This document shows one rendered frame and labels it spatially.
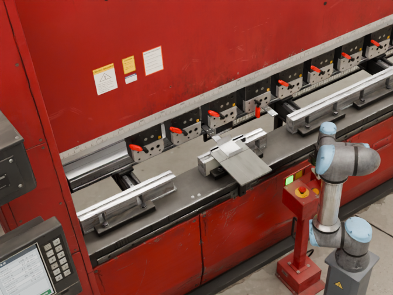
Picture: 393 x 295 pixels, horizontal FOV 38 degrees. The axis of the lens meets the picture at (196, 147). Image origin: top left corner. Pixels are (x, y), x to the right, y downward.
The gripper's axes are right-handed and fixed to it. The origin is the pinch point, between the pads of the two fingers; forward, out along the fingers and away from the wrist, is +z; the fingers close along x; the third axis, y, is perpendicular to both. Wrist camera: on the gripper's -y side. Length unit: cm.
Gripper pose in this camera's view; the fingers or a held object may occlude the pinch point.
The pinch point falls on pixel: (320, 178)
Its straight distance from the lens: 293.9
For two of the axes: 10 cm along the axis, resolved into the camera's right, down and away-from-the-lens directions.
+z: 0.0, 6.9, 7.2
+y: -5.5, -6.0, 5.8
